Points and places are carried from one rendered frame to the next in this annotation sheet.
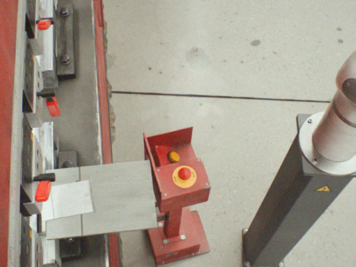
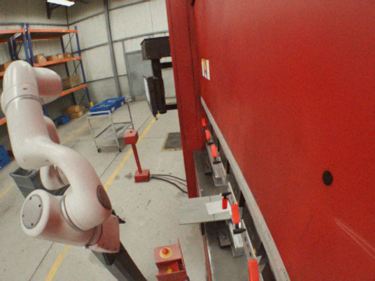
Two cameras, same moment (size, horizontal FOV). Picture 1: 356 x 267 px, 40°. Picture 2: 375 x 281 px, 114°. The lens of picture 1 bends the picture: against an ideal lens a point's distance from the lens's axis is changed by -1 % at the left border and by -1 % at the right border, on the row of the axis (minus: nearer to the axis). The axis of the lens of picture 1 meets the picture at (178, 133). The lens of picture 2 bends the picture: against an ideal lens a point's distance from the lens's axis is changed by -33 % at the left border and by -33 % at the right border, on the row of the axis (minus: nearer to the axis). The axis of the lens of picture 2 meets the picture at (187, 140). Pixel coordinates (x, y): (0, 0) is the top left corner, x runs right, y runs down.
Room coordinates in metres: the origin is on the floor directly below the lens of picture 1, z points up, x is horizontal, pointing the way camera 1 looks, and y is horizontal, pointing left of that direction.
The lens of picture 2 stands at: (1.11, 0.26, 1.75)
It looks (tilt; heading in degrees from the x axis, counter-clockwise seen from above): 26 degrees down; 191
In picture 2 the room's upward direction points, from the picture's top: 6 degrees counter-clockwise
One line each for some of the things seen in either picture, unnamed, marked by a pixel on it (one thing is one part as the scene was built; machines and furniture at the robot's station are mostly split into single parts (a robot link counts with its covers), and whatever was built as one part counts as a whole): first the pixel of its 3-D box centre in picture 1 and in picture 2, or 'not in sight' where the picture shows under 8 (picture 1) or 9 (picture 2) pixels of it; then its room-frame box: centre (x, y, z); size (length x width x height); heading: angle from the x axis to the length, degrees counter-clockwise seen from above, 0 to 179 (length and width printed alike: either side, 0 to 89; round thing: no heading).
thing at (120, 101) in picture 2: not in sight; (113, 103); (-2.51, -2.08, 0.92); 0.50 x 0.36 x 0.18; 92
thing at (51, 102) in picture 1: (49, 103); (226, 200); (0.57, 0.29, 1.20); 0.04 x 0.02 x 0.10; 101
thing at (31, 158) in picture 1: (12, 168); (230, 163); (0.38, 0.32, 1.26); 0.15 x 0.09 x 0.17; 11
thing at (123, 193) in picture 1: (100, 198); (203, 208); (0.43, 0.18, 1.00); 0.26 x 0.18 x 0.01; 101
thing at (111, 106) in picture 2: not in sight; (103, 108); (-2.09, -2.08, 0.92); 0.50 x 0.36 x 0.18; 92
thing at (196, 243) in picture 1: (177, 233); not in sight; (0.66, -0.03, 0.06); 0.25 x 0.20 x 0.12; 110
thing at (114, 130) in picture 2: not in sight; (112, 125); (-2.26, -2.08, 0.47); 0.90 x 0.66 x 0.95; 2
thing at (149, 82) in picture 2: not in sight; (152, 92); (-0.66, -0.39, 1.42); 0.45 x 0.12 x 0.36; 27
